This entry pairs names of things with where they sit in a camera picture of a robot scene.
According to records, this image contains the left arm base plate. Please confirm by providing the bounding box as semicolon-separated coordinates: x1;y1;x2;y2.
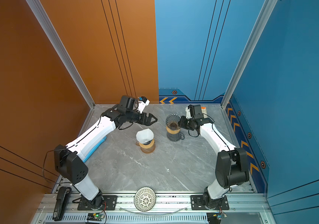
77;195;117;211

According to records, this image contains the aluminium corner post left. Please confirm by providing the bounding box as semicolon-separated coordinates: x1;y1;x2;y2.
26;0;95;109

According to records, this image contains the white paper coffee filter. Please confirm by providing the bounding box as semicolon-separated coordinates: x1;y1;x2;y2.
136;129;154;145

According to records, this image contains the grey glass mug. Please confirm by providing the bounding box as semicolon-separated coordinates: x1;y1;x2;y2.
167;132;185;141

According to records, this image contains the green circuit board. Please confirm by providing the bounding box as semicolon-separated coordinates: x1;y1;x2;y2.
86;213;105;223
207;213;227;224

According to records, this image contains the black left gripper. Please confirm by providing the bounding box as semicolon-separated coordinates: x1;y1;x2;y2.
126;111;158;126

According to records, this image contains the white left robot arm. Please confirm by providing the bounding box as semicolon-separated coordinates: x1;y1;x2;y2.
54;96;157;206

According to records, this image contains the grey glass dripper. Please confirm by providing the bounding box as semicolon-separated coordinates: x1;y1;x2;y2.
166;114;181;131

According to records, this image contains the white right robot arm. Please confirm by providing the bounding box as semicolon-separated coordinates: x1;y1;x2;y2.
179;105;250;210

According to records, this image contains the black handheld device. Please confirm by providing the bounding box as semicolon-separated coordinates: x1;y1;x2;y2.
53;187;72;221

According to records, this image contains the aluminium corner post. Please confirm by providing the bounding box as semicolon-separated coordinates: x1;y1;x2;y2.
26;0;95;109
221;0;277;109

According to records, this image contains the aluminium corner post right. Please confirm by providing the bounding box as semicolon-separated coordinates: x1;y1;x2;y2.
221;0;277;109

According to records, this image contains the wooden dripper ring holder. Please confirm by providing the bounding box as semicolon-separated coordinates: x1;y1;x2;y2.
139;139;155;149

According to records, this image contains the cream coffee filter pack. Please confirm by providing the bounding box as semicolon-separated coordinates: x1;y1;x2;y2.
201;107;207;115

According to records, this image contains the aluminium mounting rail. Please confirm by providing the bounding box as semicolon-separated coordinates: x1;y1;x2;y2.
32;191;275;224

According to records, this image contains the white woven basket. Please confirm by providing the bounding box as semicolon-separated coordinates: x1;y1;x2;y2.
134;187;156;212

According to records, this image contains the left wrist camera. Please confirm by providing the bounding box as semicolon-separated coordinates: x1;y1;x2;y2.
137;97;150;113

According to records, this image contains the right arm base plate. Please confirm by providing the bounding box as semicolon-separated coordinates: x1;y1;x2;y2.
190;195;230;211

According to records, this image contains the right green circuit board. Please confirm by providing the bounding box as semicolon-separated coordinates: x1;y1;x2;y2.
207;213;227;224

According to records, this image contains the left green circuit board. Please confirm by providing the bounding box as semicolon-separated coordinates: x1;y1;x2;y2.
86;213;105;223

